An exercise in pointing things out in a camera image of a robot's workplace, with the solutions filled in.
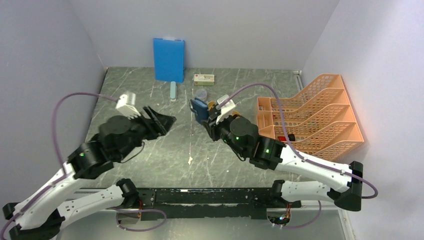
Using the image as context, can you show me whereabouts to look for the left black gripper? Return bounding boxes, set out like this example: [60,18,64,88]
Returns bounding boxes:
[117,104,178,160]

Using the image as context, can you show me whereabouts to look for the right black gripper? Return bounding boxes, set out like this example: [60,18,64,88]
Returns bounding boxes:
[202,111,246,158]

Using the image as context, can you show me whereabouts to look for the dark blue card holder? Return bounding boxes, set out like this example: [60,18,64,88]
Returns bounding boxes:
[190,97,209,124]

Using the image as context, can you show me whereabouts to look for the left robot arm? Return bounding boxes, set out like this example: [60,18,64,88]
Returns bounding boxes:
[2,106,176,240]

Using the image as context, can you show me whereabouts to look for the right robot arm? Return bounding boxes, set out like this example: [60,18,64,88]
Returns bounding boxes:
[201,106,363,212]

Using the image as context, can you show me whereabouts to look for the yellow oval tray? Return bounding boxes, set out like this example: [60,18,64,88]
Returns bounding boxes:
[207,101,240,117]

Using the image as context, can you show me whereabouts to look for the small clear plastic cup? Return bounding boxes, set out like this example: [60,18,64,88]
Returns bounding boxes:
[194,89,208,102]

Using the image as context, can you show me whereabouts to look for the small red white box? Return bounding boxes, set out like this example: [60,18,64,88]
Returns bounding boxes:
[193,74,215,86]

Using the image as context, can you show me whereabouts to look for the light blue eraser stick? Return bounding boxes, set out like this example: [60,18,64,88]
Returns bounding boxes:
[169,81,177,102]

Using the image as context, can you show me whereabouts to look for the blue board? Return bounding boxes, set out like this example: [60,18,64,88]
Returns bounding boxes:
[152,38,185,83]

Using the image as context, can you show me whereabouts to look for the red black object in rack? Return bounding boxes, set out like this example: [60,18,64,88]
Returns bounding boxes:
[275,133,296,142]

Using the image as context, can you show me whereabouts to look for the orange file organizer rack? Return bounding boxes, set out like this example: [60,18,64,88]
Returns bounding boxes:
[255,73,364,162]

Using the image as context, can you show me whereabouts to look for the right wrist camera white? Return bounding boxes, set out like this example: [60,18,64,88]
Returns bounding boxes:
[215,94,236,125]

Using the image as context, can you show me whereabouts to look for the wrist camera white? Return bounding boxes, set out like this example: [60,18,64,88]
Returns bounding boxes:
[115,91,142,119]
[215,94,236,125]

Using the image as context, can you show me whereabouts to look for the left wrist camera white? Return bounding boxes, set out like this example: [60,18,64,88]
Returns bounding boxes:
[115,91,142,119]

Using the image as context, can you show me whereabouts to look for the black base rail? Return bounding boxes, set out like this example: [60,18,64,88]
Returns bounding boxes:
[117,178,302,220]

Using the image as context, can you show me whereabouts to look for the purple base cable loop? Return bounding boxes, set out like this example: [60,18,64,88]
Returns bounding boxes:
[115,206,168,232]

